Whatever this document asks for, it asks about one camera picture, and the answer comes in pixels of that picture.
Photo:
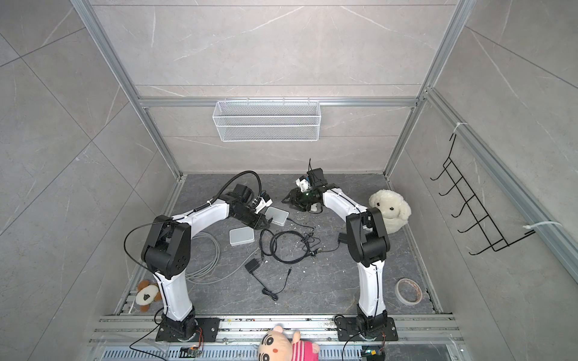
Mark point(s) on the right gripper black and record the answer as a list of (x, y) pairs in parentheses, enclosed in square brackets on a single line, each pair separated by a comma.
[(295, 195)]

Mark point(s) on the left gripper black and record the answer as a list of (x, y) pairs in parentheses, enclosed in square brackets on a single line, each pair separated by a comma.
[(259, 223)]

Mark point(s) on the white network switch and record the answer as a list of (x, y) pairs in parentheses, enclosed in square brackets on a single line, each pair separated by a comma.
[(276, 216), (241, 236)]

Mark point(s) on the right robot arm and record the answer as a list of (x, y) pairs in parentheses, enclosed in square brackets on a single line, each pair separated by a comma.
[(368, 244)]

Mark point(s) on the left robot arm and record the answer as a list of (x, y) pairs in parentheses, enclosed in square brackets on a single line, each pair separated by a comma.
[(167, 251)]

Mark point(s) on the black power adapter near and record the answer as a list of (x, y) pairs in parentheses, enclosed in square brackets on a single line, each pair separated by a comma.
[(253, 269)]

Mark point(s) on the large white plush dog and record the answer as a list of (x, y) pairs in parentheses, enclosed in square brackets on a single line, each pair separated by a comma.
[(394, 209)]

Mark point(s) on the brown white plush toy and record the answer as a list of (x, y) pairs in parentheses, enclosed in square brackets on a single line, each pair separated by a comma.
[(148, 293)]

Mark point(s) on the roll of tape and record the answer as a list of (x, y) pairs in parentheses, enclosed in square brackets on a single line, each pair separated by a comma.
[(408, 292)]

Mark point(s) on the pink striped cartoon doll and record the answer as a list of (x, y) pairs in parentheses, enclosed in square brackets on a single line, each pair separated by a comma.
[(275, 346)]

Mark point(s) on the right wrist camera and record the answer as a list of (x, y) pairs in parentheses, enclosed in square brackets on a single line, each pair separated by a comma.
[(303, 184)]

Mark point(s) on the white wire mesh basket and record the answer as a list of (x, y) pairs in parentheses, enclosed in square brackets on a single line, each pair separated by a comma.
[(272, 120)]

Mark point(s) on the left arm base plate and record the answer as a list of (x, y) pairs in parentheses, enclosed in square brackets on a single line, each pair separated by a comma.
[(188, 330)]

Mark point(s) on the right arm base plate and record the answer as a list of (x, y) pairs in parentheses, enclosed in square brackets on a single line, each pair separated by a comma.
[(347, 328)]

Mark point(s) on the black wire hook rack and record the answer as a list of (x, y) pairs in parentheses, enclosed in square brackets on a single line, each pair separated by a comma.
[(493, 238)]

